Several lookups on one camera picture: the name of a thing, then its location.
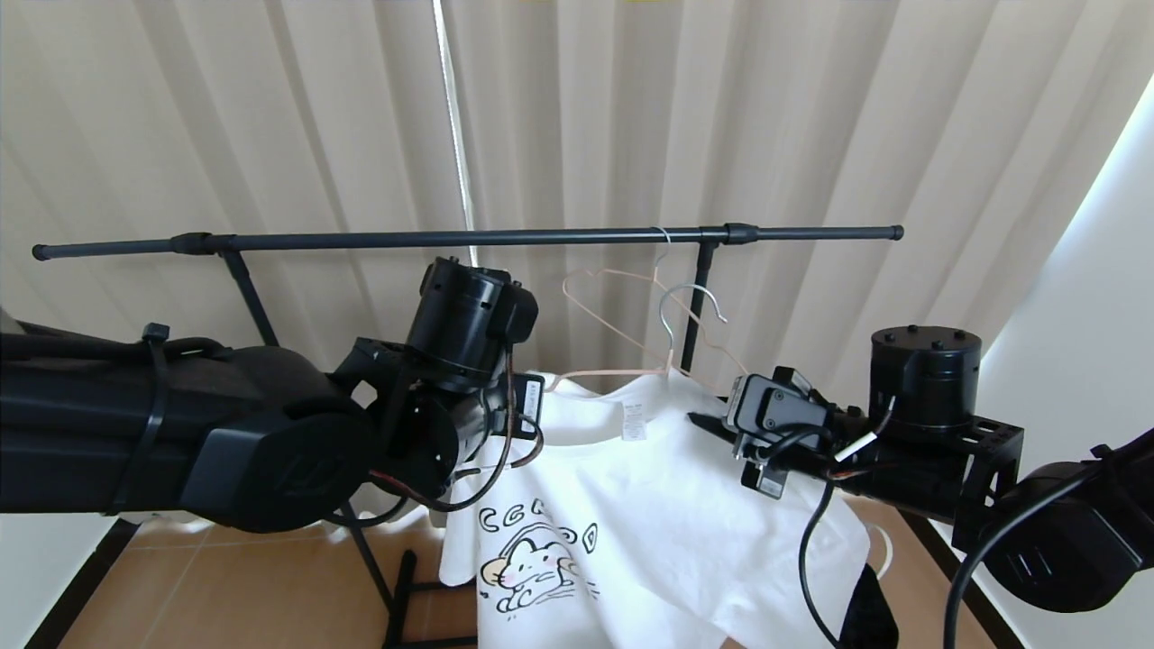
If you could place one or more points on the white printed t-shirt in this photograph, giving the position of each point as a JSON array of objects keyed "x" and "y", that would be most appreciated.
[{"x": 685, "y": 505}]

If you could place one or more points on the black clothes rack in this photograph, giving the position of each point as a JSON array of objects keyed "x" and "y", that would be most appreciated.
[{"x": 361, "y": 241}]

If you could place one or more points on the black garment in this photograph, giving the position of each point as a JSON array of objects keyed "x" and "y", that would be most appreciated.
[{"x": 870, "y": 613}]

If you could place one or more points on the white laundry basket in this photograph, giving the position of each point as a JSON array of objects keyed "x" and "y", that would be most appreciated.
[{"x": 888, "y": 550}]

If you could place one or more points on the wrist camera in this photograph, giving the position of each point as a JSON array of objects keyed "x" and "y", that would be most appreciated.
[
  {"x": 530, "y": 397},
  {"x": 775, "y": 410}
]

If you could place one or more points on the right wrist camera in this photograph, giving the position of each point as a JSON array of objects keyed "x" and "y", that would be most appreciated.
[{"x": 775, "y": 410}]

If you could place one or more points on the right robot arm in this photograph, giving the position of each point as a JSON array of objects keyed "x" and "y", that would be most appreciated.
[{"x": 929, "y": 379}]

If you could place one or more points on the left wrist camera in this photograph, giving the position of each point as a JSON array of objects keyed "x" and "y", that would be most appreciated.
[{"x": 530, "y": 397}]

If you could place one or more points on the beige curtain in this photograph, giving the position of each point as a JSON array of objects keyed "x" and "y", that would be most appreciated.
[{"x": 811, "y": 108}]

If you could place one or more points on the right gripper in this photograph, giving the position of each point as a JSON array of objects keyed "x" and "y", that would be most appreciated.
[{"x": 902, "y": 482}]

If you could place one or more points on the pink clothes hanger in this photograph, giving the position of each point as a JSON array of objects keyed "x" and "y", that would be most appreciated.
[
  {"x": 669, "y": 356},
  {"x": 664, "y": 233}
]

